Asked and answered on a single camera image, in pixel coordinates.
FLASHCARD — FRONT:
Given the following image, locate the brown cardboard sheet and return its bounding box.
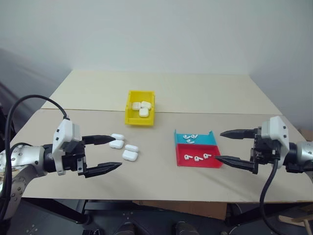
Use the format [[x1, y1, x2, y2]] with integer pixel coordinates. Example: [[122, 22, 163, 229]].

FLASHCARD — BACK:
[[133, 200, 228, 220]]

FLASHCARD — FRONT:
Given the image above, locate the black object beside table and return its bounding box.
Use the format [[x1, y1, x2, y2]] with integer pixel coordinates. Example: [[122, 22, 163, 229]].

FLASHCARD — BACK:
[[0, 105, 8, 147]]

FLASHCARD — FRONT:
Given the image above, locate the yellow plastic bin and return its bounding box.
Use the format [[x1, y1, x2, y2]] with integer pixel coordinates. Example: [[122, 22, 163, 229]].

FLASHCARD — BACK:
[[125, 90, 156, 127]]

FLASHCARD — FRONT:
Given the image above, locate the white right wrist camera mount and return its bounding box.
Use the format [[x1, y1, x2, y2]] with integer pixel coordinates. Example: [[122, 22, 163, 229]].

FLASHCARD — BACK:
[[260, 116, 291, 167]]

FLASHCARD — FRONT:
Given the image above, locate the red plastic tray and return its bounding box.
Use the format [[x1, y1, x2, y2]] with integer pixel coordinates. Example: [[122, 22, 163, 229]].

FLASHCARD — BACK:
[[175, 143, 224, 170]]

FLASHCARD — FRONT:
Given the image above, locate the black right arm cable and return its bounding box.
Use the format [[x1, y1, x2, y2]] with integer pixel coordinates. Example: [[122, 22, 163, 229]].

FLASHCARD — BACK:
[[259, 144, 282, 235]]

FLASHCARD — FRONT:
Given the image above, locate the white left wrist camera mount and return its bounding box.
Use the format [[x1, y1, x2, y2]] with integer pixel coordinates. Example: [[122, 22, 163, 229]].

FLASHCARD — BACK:
[[52, 118, 82, 176]]

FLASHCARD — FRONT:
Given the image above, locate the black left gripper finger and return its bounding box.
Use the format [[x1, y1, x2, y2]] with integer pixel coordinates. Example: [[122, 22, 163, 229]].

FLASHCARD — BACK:
[[84, 162, 123, 179], [82, 134, 116, 146]]

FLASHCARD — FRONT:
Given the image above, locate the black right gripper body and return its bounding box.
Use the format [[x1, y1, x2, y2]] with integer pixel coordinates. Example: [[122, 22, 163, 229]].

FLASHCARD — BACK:
[[249, 126, 282, 172]]

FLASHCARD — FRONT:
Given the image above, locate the light wooden frame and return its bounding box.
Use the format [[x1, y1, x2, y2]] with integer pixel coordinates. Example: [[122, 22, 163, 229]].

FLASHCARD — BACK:
[[279, 211, 313, 235]]

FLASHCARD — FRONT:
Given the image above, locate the black table frame leg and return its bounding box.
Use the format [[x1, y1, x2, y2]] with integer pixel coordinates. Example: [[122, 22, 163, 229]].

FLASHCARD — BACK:
[[74, 199, 91, 225], [224, 203, 269, 227]]

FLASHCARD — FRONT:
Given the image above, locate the dark rounded shape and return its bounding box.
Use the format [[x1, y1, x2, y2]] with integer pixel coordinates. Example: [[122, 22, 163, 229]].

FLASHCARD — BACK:
[[114, 219, 138, 235], [174, 220, 197, 235]]

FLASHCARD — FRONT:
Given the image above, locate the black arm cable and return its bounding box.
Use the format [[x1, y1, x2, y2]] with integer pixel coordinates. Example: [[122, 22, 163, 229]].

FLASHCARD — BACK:
[[259, 144, 282, 235], [0, 94, 71, 221]]

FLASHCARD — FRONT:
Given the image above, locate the blue plastic tray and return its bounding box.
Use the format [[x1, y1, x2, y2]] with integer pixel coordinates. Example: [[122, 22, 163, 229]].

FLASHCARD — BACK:
[[173, 129, 218, 147]]

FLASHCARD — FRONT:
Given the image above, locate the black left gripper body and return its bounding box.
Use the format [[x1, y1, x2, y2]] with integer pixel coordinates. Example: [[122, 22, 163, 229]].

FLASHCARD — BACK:
[[61, 139, 89, 177]]

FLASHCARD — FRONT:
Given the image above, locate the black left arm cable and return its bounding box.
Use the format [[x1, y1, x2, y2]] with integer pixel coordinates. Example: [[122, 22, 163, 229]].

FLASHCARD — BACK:
[[0, 94, 71, 221]]

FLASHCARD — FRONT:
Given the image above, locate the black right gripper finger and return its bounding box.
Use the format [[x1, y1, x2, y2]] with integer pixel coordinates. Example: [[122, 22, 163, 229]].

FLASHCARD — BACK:
[[220, 128, 258, 141], [215, 155, 259, 175]]

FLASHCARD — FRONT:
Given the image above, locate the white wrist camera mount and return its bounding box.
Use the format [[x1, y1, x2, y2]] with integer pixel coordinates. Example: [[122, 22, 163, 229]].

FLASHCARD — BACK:
[[260, 116, 291, 167], [52, 118, 82, 176]]

